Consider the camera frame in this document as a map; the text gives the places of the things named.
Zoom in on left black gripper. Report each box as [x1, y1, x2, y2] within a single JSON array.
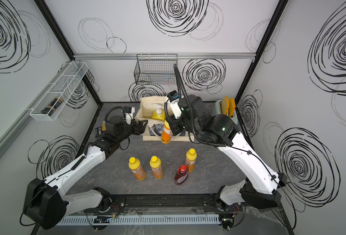
[[117, 118, 148, 145]]

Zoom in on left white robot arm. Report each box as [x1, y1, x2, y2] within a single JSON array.
[[22, 106, 148, 230]]

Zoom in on red liquid bottle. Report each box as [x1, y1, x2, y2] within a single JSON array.
[[174, 165, 188, 185]]

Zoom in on white wire wall shelf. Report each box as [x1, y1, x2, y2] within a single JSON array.
[[30, 61, 89, 121]]

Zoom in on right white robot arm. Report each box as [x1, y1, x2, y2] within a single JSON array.
[[164, 64, 287, 210]]

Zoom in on orange bottle yellow cap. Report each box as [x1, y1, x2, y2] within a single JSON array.
[[128, 157, 145, 181], [149, 156, 164, 179], [185, 148, 197, 173], [161, 120, 173, 144]]

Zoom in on black wire wall basket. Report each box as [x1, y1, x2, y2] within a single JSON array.
[[134, 53, 178, 86]]

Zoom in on cream canvas shopping bag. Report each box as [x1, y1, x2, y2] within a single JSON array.
[[134, 96, 195, 142]]

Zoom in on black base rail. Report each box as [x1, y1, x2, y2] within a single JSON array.
[[84, 192, 281, 214]]

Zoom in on yellow pump soap bottle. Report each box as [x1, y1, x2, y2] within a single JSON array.
[[152, 104, 166, 121]]

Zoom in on yellow black small device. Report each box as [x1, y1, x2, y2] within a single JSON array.
[[95, 121, 106, 138]]

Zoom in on orange toast slice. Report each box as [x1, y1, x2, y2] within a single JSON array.
[[228, 98, 236, 117]]

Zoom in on grey slotted cable duct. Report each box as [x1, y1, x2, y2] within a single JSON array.
[[57, 214, 220, 226]]

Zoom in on yellow toast slice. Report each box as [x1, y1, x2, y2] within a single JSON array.
[[220, 96, 229, 116]]

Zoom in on dark bottle in shelf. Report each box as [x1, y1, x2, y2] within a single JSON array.
[[41, 98, 63, 116]]

